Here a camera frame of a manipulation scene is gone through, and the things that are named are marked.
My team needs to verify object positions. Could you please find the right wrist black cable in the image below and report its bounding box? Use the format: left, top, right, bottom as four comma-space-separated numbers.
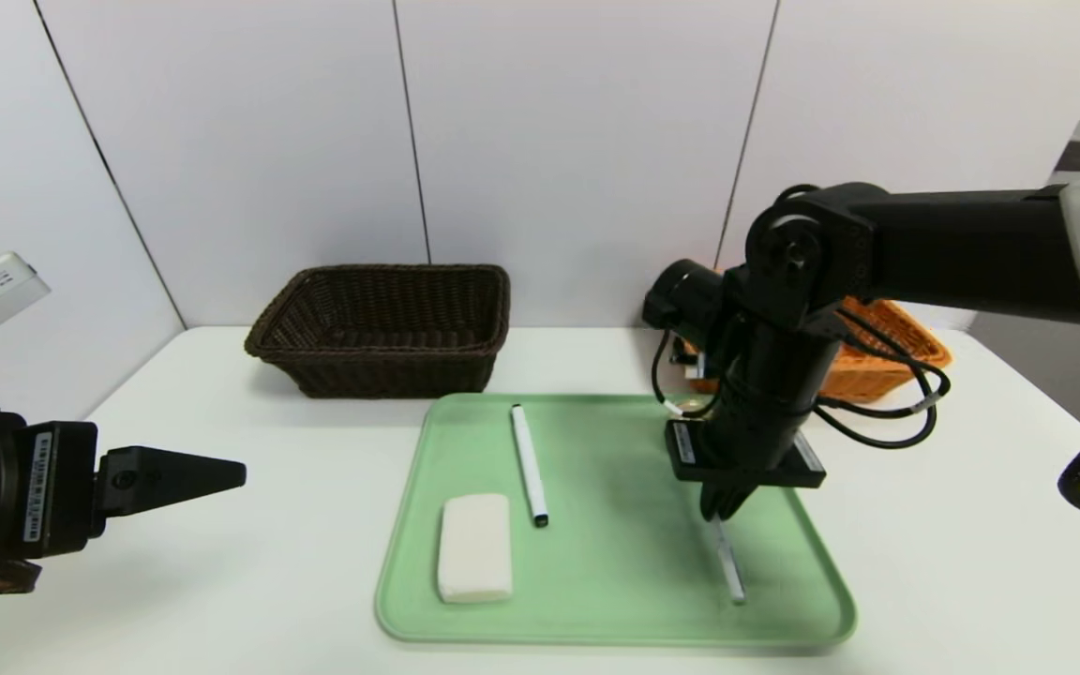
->
650, 307, 953, 451

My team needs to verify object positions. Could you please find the white soap bar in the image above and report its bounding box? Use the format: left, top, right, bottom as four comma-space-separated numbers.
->
436, 493, 514, 605

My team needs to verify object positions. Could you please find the thick white marker black tip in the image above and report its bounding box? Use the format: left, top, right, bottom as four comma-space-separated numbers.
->
510, 403, 550, 529

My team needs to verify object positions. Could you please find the light green plastic tray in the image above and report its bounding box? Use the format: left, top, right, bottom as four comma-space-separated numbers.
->
374, 393, 858, 650

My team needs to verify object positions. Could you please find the dark brown wicker basket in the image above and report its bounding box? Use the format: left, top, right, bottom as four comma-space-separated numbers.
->
244, 263, 512, 399

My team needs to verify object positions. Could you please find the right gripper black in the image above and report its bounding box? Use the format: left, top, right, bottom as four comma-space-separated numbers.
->
664, 399, 827, 522

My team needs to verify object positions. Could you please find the thin white pen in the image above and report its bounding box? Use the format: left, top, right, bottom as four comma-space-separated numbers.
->
712, 514, 747, 607

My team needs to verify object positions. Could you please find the orange wicker basket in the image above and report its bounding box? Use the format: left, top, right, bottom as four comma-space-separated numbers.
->
679, 295, 953, 405

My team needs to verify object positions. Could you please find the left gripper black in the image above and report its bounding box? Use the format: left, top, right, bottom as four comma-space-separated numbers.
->
0, 396, 248, 573

